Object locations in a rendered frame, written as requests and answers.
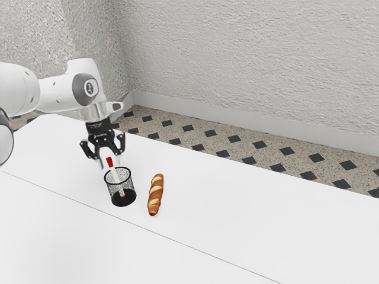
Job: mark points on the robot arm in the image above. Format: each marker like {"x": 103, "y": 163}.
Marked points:
{"x": 50, "y": 91}

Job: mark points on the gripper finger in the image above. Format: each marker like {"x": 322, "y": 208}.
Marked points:
{"x": 120, "y": 145}
{"x": 89, "y": 152}

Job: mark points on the black mesh pen holder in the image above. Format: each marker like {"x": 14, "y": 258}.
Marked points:
{"x": 124, "y": 192}

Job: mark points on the brown bread baguette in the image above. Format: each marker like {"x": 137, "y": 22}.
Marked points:
{"x": 155, "y": 193}

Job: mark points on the white pen with red cap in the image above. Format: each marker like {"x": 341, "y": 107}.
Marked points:
{"x": 114, "y": 176}

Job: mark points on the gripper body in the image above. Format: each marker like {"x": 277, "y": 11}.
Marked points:
{"x": 99, "y": 133}

